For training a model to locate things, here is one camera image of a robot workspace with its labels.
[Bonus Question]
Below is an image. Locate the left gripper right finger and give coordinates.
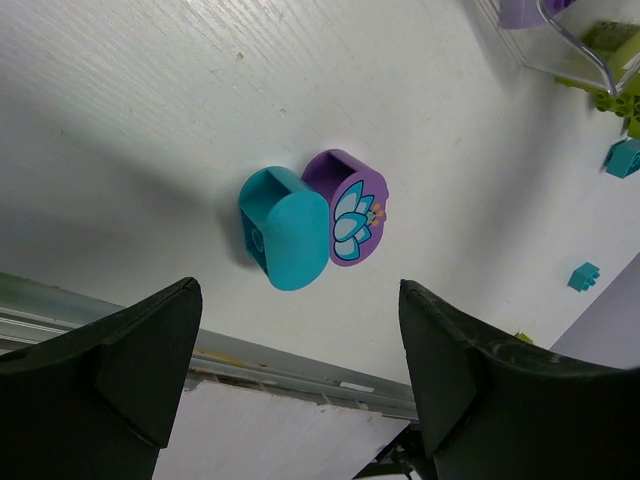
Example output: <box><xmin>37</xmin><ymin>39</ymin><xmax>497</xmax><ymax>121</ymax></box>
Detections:
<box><xmin>399</xmin><ymin>280</ymin><xmax>639</xmax><ymax>479</ymax></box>

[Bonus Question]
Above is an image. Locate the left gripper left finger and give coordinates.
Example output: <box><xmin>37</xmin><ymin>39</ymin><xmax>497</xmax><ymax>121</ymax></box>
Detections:
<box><xmin>1</xmin><ymin>278</ymin><xmax>202</xmax><ymax>479</ymax></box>

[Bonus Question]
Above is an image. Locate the purple flower lego brick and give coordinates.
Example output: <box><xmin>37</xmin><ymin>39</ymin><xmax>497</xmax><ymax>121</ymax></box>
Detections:
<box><xmin>302</xmin><ymin>149</ymin><xmax>389</xmax><ymax>267</ymax></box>

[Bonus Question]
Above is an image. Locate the teal rounded lego brick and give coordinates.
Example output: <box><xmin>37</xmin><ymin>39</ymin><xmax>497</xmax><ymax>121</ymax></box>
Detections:
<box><xmin>238</xmin><ymin>166</ymin><xmax>329</xmax><ymax>291</ymax></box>

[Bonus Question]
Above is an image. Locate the teal square lego brick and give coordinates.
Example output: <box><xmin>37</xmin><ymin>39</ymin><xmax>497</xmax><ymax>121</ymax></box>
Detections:
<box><xmin>604</xmin><ymin>138</ymin><xmax>640</xmax><ymax>179</ymax></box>

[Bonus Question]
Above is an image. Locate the purple square lego brick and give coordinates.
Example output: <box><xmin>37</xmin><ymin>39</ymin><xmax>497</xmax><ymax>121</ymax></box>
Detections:
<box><xmin>498</xmin><ymin>0</ymin><xmax>575</xmax><ymax>30</ymax></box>

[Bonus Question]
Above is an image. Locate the green square lego brick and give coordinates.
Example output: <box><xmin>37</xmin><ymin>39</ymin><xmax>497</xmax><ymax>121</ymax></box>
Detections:
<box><xmin>515</xmin><ymin>331</ymin><xmax>534</xmax><ymax>344</ymax></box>

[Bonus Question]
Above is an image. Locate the clear plastic tray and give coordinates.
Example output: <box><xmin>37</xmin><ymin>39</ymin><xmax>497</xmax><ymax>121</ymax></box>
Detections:
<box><xmin>461</xmin><ymin>1</ymin><xmax>639</xmax><ymax>96</ymax></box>

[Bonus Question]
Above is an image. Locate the green curved lego brick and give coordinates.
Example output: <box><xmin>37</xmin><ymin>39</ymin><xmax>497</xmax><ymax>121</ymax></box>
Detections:
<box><xmin>556</xmin><ymin>21</ymin><xmax>639</xmax><ymax>124</ymax></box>

